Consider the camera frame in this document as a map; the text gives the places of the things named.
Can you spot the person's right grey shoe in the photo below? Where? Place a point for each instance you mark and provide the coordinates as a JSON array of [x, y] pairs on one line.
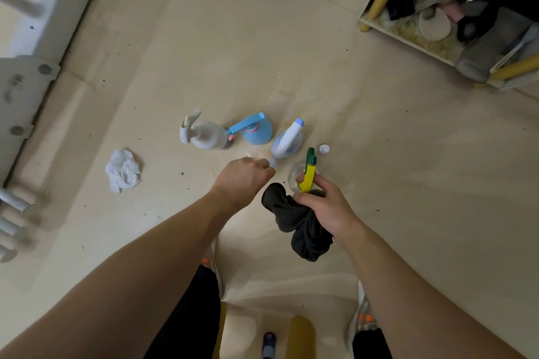
[[360, 316]]

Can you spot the white metal rack frame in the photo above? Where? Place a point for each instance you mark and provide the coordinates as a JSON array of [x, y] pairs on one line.
[[25, 85]]

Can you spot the person's left hand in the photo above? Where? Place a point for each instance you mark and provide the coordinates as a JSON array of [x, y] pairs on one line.
[[240, 180]]

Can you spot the person's right forearm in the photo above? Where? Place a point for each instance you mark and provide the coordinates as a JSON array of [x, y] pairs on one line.
[[412, 300]]

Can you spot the person's left grey shoe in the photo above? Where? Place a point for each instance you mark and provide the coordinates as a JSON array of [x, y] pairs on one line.
[[212, 274]]

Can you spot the yellow wooden pole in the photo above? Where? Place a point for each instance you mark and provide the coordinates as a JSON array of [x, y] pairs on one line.
[[220, 333], [301, 339]]

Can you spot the black shorts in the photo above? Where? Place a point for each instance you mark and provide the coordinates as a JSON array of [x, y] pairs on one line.
[[181, 312]]

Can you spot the white spray bottle teal label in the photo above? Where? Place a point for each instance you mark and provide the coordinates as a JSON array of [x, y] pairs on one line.
[[208, 135]]

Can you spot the person's right hand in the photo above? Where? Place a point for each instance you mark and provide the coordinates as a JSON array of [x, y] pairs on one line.
[[334, 215]]

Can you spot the white round disc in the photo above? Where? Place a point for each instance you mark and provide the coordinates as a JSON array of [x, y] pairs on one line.
[[434, 25]]

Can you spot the pale blue bottle white sprayer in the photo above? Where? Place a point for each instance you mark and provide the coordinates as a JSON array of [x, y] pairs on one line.
[[288, 138]]

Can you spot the person's left forearm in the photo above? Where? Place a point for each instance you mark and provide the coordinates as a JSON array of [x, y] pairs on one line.
[[126, 287]]

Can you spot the white metal peg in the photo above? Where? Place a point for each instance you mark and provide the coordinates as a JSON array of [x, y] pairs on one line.
[[10, 226], [17, 201]]

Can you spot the blue spray bottle pink trigger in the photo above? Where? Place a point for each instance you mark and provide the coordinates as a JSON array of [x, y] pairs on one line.
[[259, 133]]

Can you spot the crumpled white tissue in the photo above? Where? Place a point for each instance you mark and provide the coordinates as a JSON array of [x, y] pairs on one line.
[[122, 171]]

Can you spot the clear bottle yellow green sprayer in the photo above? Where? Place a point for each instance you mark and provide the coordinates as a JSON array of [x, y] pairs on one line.
[[310, 173]]

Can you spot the person's grey shoe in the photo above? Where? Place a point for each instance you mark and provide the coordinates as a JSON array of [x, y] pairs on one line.
[[212, 274], [360, 316]]

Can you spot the green microfibre cloth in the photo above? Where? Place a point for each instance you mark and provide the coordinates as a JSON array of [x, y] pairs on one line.
[[299, 228]]

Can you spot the white plastic strip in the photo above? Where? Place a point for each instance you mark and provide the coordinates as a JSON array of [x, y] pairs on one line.
[[518, 49]]

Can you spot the dark blue cylinder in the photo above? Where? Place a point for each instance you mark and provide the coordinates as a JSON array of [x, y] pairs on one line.
[[269, 346]]

